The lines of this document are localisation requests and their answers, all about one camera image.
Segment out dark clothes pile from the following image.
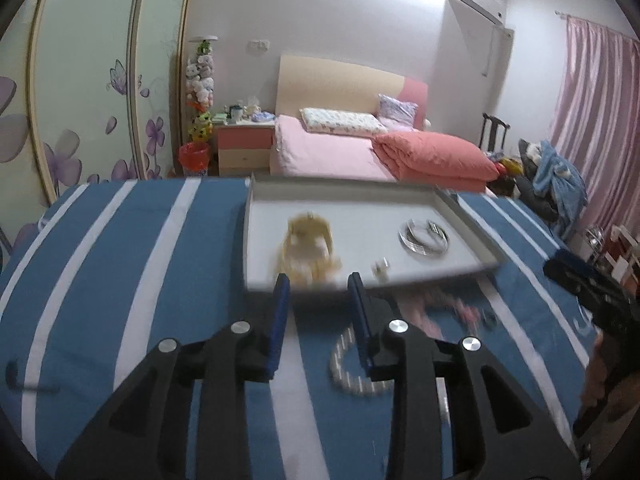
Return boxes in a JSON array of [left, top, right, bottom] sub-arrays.
[[517, 139, 586, 241]]

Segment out purple floral pillow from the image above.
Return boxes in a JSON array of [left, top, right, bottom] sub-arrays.
[[376, 94, 419, 127]]

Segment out cream and pink headboard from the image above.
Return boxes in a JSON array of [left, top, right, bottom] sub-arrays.
[[276, 55, 429, 132]]

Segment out pink bead bracelet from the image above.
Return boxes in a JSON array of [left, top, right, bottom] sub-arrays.
[[397, 290, 482, 341]]

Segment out grey shallow tray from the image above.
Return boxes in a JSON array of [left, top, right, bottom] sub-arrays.
[[243, 174, 505, 293]]

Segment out white floral pillow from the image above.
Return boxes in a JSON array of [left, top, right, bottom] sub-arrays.
[[299, 107, 388, 136]]

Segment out pink and cream nightstand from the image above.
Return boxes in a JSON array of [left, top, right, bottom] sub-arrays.
[[215, 120, 276, 176]]

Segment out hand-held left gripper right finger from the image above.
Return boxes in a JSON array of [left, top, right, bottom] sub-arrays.
[[347, 272, 583, 480]]

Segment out flower print sliding wardrobe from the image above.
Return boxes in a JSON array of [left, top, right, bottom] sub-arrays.
[[0, 0, 201, 261]]

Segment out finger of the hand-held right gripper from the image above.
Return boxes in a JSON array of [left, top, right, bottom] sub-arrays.
[[552, 249, 632, 292], [543, 259, 617, 311]]

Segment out white pearl bracelet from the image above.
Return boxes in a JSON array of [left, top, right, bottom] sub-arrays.
[[330, 326, 396, 397]]

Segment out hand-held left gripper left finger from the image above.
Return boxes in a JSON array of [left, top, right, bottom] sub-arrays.
[[55, 273, 292, 480]]

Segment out dark wooden chair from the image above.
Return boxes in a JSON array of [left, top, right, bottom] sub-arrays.
[[481, 112, 511, 155]]

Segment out folded pink quilt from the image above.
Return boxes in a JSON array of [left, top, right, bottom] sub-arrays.
[[371, 131, 501, 194]]

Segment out pink curtain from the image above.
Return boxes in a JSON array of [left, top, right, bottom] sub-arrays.
[[547, 15, 640, 241]]

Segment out white air conditioner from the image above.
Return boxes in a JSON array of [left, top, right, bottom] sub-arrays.
[[447, 0, 515, 37]]

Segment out yellow red toy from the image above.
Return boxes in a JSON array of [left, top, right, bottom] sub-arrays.
[[492, 156, 523, 177]]

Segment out person's right hand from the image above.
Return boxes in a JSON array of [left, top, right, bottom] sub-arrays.
[[571, 332, 640, 438]]

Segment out blue white striped tablecloth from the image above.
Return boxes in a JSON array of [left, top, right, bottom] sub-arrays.
[[0, 177, 601, 480]]

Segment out red waste bin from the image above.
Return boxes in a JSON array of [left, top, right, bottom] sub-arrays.
[[179, 141, 211, 177]]

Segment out pink bed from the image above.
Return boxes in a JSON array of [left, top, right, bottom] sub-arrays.
[[270, 114, 401, 182]]

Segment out silver bangle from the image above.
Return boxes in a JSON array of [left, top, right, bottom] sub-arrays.
[[398, 219, 451, 257]]

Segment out clear tube of plush toys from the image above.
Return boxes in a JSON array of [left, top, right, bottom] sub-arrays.
[[184, 35, 219, 144]]

